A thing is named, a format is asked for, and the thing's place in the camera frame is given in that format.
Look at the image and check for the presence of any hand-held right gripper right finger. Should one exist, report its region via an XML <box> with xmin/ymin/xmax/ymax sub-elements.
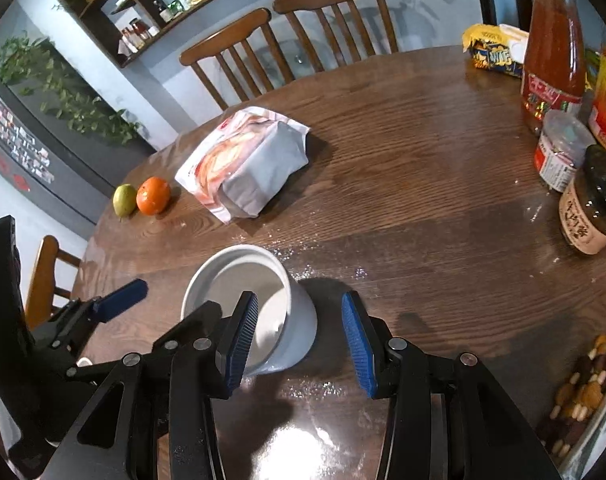
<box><xmin>341</xmin><ymin>290</ymin><xmax>564</xmax><ymax>480</ymax></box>

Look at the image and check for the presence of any yellow snack packet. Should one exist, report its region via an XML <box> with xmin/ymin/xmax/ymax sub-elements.
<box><xmin>462</xmin><ymin>23</ymin><xmax>530</xmax><ymax>78</ymax></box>

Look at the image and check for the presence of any grey refrigerator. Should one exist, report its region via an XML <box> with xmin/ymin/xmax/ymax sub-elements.
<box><xmin>0</xmin><ymin>80</ymin><xmax>156</xmax><ymax>226</ymax></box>

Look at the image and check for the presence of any dark wooden wall shelf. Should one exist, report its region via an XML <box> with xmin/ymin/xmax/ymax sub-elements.
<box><xmin>48</xmin><ymin>0</ymin><xmax>304</xmax><ymax>69</ymax></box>

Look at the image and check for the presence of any group of fridge photo magnets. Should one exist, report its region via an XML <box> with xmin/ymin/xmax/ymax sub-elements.
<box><xmin>0</xmin><ymin>97</ymin><xmax>54</xmax><ymax>183</ymax></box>

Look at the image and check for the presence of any dark lid sauce jar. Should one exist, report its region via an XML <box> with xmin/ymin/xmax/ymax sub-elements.
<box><xmin>558</xmin><ymin>145</ymin><xmax>606</xmax><ymax>256</ymax></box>

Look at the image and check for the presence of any wooden beaded trivet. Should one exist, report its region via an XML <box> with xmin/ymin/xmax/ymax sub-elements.
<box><xmin>536</xmin><ymin>329</ymin><xmax>606</xmax><ymax>461</ymax></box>

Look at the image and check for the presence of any red sauce bottle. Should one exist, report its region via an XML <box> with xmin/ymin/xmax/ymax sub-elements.
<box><xmin>520</xmin><ymin>0</ymin><xmax>587</xmax><ymax>136</ymax></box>

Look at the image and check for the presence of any white pink snack bag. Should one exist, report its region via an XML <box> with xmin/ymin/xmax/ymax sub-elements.
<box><xmin>175</xmin><ymin>106</ymin><xmax>311</xmax><ymax>224</ymax></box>

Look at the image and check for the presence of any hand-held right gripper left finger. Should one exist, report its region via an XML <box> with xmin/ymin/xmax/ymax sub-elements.
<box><xmin>42</xmin><ymin>290</ymin><xmax>260</xmax><ymax>480</ymax></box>

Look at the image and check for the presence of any green pear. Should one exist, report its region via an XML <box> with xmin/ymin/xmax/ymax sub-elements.
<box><xmin>113</xmin><ymin>183</ymin><xmax>138</xmax><ymax>218</ymax></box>

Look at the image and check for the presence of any white lid jar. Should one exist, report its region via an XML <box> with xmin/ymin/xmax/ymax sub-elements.
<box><xmin>534</xmin><ymin>109</ymin><xmax>596</xmax><ymax>195</ymax></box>

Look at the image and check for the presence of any small white bowl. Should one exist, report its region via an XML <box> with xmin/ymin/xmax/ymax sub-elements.
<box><xmin>181</xmin><ymin>244</ymin><xmax>318</xmax><ymax>376</ymax></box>

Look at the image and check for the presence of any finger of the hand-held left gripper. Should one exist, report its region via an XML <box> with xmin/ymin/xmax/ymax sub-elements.
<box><xmin>30</xmin><ymin>278</ymin><xmax>149</xmax><ymax>368</ymax></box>

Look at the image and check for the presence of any row of red sauce bottles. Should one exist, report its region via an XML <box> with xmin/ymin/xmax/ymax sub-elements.
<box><xmin>120</xmin><ymin>19</ymin><xmax>160</xmax><ymax>51</ymax></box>

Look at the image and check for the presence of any hanging green vine plant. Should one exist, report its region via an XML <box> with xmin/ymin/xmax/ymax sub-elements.
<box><xmin>0</xmin><ymin>30</ymin><xmax>144</xmax><ymax>146</ymax></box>

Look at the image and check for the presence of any orange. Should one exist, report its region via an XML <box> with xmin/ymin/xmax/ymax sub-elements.
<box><xmin>136</xmin><ymin>176</ymin><xmax>172</xmax><ymax>216</ymax></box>

